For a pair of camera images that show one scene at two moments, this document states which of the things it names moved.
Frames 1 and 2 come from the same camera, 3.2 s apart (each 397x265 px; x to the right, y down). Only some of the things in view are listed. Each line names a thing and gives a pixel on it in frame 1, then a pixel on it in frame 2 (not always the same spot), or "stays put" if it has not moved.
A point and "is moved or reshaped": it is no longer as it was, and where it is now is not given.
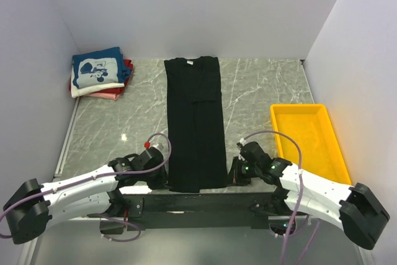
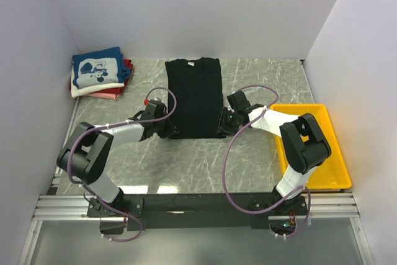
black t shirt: x=195 y=142 is moved or reshaped
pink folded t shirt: x=103 y=95 stays put
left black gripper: x=162 y=182 -> x=170 y=131
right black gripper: x=236 y=177 -> x=227 y=130
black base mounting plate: x=194 y=211 stays put
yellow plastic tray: x=321 y=153 stays put
